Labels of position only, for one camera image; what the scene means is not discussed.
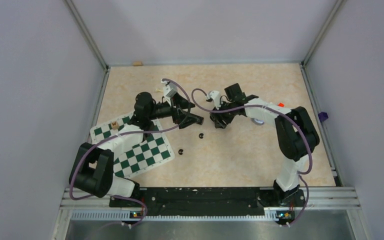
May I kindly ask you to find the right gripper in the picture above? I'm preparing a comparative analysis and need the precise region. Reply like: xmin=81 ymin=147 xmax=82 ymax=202
xmin=210 ymin=99 xmax=236 ymax=129

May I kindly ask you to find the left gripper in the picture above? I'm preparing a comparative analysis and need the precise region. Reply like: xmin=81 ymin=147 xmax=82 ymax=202
xmin=147 ymin=92 xmax=200 ymax=129

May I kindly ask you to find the lavender earbud charging case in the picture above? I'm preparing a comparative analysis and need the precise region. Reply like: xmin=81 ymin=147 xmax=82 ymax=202
xmin=251 ymin=118 xmax=265 ymax=126

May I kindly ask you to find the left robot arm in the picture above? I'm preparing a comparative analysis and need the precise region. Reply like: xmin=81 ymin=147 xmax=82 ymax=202
xmin=68 ymin=92 xmax=204 ymax=207

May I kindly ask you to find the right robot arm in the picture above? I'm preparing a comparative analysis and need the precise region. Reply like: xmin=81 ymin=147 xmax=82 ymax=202
xmin=207 ymin=83 xmax=320 ymax=206

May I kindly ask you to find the green white chessboard mat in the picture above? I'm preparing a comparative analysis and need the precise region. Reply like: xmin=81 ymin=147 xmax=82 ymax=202
xmin=89 ymin=112 xmax=175 ymax=179

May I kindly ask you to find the cork stopper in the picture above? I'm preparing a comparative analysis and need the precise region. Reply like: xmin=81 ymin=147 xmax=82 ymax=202
xmin=132 ymin=61 xmax=143 ymax=67

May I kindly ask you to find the wooden letter cube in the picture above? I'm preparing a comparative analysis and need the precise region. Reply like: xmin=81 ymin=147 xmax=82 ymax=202
xmin=110 ymin=121 xmax=119 ymax=130

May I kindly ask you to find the purple small object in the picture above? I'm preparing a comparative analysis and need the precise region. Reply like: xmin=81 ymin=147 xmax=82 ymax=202
xmin=317 ymin=111 xmax=329 ymax=123

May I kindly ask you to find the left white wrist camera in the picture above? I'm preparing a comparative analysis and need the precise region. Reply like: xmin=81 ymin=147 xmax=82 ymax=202
xmin=163 ymin=82 xmax=178 ymax=102

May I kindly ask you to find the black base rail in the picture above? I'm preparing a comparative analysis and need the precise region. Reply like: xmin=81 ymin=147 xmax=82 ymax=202
xmin=109 ymin=187 xmax=307 ymax=220

